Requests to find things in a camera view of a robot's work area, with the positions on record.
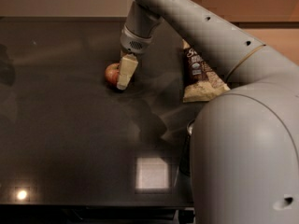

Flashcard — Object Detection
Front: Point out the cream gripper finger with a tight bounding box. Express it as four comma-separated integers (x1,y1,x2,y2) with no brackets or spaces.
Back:
117,54,138,91

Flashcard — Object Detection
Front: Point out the red apple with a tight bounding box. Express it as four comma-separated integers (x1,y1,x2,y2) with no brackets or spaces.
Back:
105,63,119,86

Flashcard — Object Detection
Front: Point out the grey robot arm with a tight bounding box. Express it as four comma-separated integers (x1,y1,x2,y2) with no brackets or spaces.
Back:
121,0,299,224

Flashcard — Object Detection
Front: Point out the brown sea salt chip bag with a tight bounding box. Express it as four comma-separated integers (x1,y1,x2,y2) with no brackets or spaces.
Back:
183,41,230,103

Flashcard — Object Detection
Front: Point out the silver blue drink can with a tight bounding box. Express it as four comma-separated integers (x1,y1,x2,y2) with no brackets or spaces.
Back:
179,120,194,175

